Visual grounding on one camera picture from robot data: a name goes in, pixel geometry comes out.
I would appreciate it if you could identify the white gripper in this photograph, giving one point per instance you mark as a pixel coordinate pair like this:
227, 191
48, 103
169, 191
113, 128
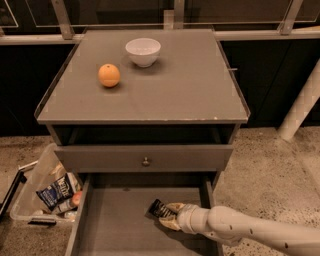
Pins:
185, 216

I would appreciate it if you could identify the black rxbar chocolate bar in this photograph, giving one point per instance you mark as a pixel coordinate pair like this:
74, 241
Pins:
158, 209

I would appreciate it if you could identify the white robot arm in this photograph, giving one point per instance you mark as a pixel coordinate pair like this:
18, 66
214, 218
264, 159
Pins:
229, 227

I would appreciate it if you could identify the round metal drawer knob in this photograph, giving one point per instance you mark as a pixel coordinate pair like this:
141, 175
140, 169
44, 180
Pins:
146, 162

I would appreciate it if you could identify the grey open middle drawer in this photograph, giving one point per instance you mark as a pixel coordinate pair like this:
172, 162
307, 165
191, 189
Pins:
113, 218

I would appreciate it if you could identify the grey top drawer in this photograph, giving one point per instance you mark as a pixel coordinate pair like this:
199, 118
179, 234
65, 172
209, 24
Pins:
128, 158

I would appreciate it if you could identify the grey drawer cabinet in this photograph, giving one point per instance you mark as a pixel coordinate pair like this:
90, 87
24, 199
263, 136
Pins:
187, 97

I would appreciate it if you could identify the blue kettle chips bag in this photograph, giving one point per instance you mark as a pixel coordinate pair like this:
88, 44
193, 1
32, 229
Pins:
57, 192

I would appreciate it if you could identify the clear plastic storage bin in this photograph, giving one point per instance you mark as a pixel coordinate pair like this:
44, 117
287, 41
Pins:
29, 207

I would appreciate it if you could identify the orange fruit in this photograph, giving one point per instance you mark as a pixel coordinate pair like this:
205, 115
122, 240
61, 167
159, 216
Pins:
109, 75

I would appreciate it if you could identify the white ceramic bowl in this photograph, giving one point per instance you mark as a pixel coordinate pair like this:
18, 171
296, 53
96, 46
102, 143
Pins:
143, 51

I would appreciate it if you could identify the white diagonal post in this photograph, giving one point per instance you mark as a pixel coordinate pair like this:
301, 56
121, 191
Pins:
305, 101

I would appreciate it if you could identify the metal railing frame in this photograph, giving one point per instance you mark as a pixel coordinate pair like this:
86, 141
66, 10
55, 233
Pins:
34, 22

